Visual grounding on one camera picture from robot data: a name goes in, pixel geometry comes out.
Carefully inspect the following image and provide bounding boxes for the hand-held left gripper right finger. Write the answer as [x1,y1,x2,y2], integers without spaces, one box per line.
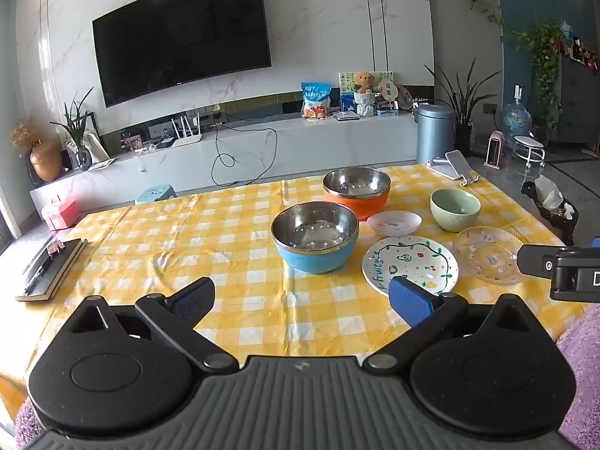
[363,276,540,374]

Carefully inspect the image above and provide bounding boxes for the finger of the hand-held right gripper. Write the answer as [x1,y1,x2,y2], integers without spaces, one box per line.
[516,244,569,278]

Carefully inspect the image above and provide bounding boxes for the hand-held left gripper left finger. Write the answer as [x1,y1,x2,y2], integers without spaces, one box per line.
[63,277,240,377]

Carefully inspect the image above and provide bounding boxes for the white fruit-print plate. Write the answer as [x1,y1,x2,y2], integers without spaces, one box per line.
[362,236,459,297]

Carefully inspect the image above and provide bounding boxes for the clear patterned glass plate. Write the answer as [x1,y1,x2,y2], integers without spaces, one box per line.
[453,226,525,286]

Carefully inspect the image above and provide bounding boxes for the small white plate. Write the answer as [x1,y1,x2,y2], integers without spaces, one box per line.
[366,211,423,238]

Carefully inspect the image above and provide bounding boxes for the green ceramic bowl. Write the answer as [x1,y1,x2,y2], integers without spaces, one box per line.
[430,189,482,233]

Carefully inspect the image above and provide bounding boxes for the orange steel bowl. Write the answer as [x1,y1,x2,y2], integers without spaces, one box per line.
[322,167,392,222]

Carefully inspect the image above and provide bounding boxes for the blue steel bowl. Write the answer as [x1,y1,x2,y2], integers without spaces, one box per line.
[271,202,361,275]

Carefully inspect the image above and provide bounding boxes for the pink bin with black bag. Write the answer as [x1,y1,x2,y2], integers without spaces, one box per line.
[521,174,580,247]

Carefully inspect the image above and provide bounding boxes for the yellow checked tablecloth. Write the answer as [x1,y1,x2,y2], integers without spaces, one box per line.
[0,163,592,413]

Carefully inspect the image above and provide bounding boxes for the light blue plastic stool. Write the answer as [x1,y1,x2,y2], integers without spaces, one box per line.
[134,184,178,206]

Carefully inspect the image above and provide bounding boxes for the small white heater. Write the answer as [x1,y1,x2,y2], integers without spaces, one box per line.
[485,130,506,170]

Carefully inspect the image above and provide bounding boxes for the white round stool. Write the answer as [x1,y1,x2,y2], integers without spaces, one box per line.
[512,135,547,172]

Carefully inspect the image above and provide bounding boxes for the white phone stand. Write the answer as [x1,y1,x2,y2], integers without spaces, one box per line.
[445,150,474,182]
[426,157,481,188]

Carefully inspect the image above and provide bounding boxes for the water jug with pump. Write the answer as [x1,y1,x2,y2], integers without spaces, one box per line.
[502,85,533,144]

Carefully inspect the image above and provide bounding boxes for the black book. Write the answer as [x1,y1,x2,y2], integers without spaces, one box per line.
[15,238,88,302]

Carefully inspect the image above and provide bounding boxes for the white wifi router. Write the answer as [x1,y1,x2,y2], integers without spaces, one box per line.
[171,111,204,147]

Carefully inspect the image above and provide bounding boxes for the pink storage box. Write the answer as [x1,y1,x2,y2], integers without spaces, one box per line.
[41,195,78,231]

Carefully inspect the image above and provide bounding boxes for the grey-blue metal pedal bin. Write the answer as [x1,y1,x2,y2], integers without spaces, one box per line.
[415,103,456,165]

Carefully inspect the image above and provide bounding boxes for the dark grey cabinet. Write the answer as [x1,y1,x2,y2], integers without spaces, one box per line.
[548,51,600,152]

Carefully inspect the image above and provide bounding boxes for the tall-leaf potted plant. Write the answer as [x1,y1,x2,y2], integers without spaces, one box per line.
[424,58,502,156]

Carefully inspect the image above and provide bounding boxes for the white marble TV cabinet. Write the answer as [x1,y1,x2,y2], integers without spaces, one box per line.
[29,113,420,212]

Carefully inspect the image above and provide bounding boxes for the plant in glass vase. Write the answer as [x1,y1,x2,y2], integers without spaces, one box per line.
[51,87,97,172]

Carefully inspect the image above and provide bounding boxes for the white knitted basket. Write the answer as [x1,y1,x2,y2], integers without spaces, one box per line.
[352,91,378,117]

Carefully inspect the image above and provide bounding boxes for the copper vase with dried flowers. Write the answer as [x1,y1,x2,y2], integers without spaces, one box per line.
[9,119,63,183]

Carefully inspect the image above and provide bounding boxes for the hanging pothos plant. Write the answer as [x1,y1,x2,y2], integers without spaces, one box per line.
[529,21,571,128]

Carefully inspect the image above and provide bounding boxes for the round hand fan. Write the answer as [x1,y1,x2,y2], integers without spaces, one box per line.
[377,79,399,105]

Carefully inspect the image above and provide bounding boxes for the group of small bottles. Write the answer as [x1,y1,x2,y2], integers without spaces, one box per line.
[560,21,600,69]

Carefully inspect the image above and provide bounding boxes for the blue snack bag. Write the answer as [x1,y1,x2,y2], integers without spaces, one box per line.
[300,82,333,120]

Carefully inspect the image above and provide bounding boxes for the brown teddy bear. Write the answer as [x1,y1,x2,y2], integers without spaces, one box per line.
[351,71,381,95]

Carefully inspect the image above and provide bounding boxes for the green picture board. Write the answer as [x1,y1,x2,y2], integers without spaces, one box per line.
[338,71,395,104]

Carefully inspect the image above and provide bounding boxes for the black power cable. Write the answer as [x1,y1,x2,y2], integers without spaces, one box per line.
[211,121,278,187]

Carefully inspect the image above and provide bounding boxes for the black wall television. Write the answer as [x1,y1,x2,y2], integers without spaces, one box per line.
[92,0,273,108]

